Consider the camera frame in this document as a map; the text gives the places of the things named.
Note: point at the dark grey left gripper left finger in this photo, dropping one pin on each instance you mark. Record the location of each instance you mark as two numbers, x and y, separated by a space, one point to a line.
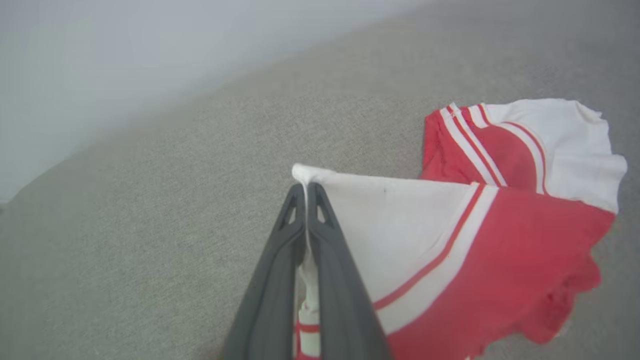
272 290

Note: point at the red and white jersey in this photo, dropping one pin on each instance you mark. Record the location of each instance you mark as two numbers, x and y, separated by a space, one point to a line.
475 260

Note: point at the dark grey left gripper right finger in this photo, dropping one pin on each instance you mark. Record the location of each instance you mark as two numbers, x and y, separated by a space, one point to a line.
340 290

